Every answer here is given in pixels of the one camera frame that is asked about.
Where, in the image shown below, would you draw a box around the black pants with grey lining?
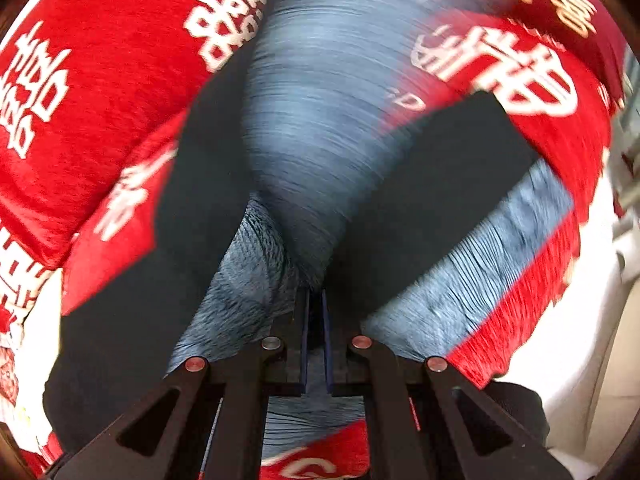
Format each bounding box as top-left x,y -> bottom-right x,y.
43,0 -> 573,452

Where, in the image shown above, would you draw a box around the operator's black clothed leg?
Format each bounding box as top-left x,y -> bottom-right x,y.
483,382 -> 550,446

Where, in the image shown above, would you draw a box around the red sofa cover with characters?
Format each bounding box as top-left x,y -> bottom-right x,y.
1,0 -> 625,479

